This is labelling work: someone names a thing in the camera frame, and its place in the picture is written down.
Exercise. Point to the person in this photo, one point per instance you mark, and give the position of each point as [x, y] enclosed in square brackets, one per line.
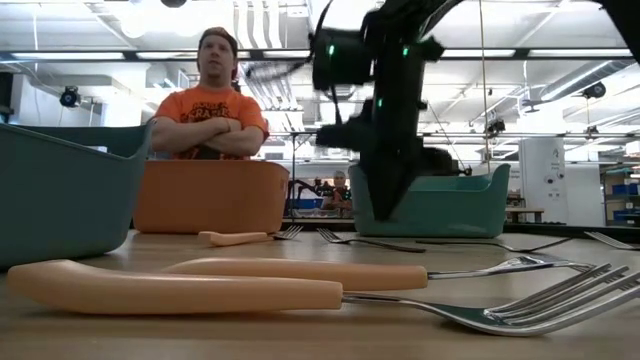
[341, 197]
[210, 110]

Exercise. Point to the black beam with light strips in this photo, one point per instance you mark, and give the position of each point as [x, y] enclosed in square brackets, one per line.
[131, 55]

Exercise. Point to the white square column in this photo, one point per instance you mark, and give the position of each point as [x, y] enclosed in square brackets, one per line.
[542, 190]

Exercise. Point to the black metal station frame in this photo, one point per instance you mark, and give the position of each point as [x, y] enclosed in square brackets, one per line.
[550, 134]

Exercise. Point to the black table frame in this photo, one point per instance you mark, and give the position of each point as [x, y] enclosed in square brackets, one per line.
[575, 231]

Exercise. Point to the green plastic bin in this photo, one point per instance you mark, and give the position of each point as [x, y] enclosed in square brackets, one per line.
[460, 210]

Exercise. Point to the blue storage bin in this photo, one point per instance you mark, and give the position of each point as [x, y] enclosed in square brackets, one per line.
[627, 216]
[626, 190]

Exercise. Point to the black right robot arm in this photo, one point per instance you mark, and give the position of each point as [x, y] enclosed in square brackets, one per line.
[400, 20]

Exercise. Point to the white pipe bundle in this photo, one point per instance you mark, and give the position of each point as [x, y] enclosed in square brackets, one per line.
[280, 90]

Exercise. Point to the wooden bench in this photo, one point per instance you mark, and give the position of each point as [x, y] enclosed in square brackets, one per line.
[525, 211]

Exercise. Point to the black monitor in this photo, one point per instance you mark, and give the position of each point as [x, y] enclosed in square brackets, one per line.
[450, 167]

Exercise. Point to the blue crate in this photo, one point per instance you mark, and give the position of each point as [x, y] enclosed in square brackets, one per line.
[307, 203]

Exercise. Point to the metal storage shelf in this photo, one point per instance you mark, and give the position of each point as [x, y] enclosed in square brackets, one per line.
[620, 173]

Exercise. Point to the neighbouring station robot arm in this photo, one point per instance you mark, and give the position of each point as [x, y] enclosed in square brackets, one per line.
[320, 189]

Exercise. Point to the black round camera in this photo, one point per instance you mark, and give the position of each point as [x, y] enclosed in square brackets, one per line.
[495, 126]
[595, 90]
[70, 97]

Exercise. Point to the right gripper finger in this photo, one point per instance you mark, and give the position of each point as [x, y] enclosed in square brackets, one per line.
[400, 182]
[377, 185]

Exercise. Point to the dark teal plastic bin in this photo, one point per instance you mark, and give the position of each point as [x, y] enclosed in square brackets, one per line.
[60, 200]

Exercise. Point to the orange plastic bin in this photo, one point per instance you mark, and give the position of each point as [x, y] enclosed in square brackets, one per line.
[210, 197]

